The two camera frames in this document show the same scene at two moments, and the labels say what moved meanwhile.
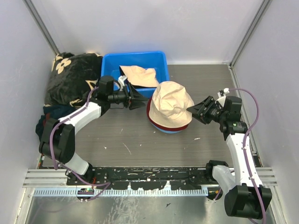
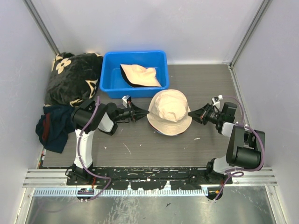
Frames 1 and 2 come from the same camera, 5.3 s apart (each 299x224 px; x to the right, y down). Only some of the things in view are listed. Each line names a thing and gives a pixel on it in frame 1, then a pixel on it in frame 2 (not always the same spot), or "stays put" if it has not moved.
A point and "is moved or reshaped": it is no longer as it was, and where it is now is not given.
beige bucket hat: x=139 y=77 stays put
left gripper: x=135 y=94 to x=135 y=112
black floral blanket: x=72 y=78 stays put
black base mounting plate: x=142 y=178 stays put
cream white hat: x=170 y=103 is moved or reshaped
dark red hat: x=170 y=128 to x=157 y=130
